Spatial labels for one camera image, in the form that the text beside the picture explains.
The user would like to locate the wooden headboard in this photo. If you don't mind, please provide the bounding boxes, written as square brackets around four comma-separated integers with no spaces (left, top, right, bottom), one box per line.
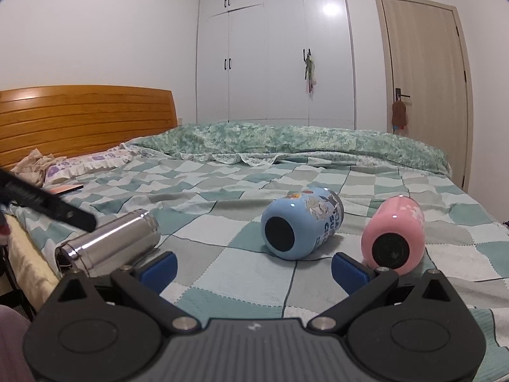
[1,85,178,170]

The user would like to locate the pink cup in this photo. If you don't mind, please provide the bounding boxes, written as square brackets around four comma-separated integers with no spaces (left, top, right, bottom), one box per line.
[361,195,425,276]

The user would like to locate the beige door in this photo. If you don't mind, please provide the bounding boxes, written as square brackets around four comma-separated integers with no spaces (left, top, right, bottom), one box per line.
[375,0,474,190]

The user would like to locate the blue cartoon cup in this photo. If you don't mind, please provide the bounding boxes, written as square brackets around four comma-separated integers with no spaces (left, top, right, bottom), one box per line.
[261,187,344,260]

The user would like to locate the green floral duvet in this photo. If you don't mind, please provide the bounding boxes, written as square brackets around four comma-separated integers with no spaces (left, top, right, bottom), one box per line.
[126,122,452,177]

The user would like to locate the white wardrobe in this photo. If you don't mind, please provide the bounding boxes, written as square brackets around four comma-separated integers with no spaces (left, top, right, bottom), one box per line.
[196,0,355,129]

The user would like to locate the purple floral pillow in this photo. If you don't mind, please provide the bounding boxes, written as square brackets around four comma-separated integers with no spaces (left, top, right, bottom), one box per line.
[44,148,135,186]

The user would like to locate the beige crumpled clothes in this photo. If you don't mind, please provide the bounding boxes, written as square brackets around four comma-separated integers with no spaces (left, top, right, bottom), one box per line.
[10,148,66,187]

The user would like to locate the green ornament on wardrobe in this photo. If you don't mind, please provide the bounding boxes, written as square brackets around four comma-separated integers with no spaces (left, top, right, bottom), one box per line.
[304,48,316,97]

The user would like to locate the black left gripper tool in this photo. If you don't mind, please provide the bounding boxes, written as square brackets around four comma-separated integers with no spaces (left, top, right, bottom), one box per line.
[1,170,97,232]

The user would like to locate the stainless steel cup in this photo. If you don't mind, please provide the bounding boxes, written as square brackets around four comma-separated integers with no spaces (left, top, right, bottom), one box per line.
[54,209,160,278]

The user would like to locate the brown plush door hanging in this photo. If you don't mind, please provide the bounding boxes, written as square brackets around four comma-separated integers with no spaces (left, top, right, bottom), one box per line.
[391,98,408,133]

